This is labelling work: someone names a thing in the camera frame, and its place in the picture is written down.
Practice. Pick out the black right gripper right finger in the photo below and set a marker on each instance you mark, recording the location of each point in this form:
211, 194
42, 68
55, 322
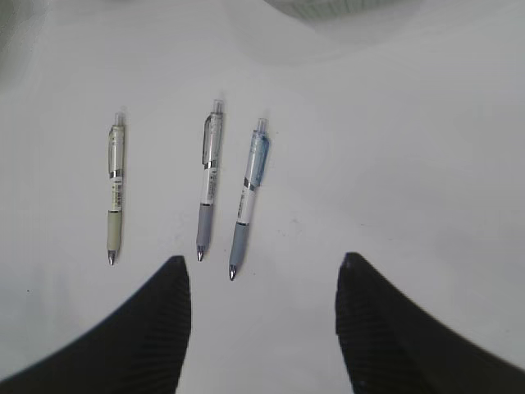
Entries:
391, 345

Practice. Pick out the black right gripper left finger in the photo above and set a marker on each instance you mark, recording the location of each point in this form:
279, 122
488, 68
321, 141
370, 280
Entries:
139, 348

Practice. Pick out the light blue retractable pen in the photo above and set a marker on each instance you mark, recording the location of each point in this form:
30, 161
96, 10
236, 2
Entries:
259, 148

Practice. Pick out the beige retractable pen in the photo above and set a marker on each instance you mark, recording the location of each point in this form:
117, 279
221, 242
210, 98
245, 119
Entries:
116, 166

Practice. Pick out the green plastic woven basket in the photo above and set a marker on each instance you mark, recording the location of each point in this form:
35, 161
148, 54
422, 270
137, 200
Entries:
324, 10

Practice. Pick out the grey retractable pen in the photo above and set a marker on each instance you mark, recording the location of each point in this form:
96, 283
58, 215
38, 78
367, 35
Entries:
211, 151

